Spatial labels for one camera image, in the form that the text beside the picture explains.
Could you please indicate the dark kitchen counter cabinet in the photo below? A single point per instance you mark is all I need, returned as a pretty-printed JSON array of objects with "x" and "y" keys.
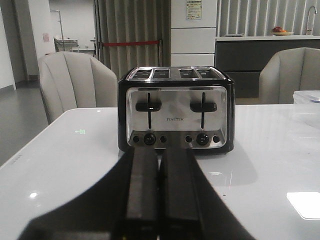
[{"x": 243, "y": 58}]

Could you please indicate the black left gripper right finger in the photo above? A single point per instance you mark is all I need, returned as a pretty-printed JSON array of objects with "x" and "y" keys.
[{"x": 190, "y": 207}]

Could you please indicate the grey armchair left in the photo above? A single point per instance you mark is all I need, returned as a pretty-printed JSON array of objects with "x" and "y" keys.
[{"x": 70, "y": 80}]

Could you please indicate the metal cart in background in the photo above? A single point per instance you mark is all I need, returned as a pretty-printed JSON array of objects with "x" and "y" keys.
[{"x": 66, "y": 44}]

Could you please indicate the white refrigerator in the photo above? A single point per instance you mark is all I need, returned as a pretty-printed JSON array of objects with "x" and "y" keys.
[{"x": 192, "y": 42}]

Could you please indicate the chrome kitchen faucet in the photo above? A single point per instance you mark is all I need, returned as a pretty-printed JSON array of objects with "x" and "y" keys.
[{"x": 312, "y": 12}]

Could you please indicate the grey armchair right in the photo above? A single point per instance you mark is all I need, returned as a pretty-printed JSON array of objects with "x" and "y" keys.
[{"x": 290, "y": 70}]

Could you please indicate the grey armchair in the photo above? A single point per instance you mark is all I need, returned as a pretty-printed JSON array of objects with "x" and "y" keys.
[
  {"x": 290, "y": 70},
  {"x": 70, "y": 80}
]

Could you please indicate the red barrier belt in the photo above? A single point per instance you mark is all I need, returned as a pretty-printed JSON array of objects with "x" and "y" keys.
[{"x": 134, "y": 43}]

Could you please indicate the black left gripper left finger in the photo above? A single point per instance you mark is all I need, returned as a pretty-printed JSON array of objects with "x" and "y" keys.
[{"x": 122, "y": 205}]

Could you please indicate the black and chrome four-slot toaster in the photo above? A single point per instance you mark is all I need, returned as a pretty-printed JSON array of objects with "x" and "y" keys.
[{"x": 189, "y": 107}]

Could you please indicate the clear plastic food container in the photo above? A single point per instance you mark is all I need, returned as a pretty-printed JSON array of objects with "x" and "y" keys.
[{"x": 307, "y": 103}]

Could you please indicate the fruit plate on counter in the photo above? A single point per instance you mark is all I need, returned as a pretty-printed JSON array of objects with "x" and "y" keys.
[{"x": 279, "y": 31}]

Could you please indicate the paper notice on refrigerator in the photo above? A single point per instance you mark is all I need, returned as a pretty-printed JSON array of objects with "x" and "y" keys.
[{"x": 193, "y": 10}]

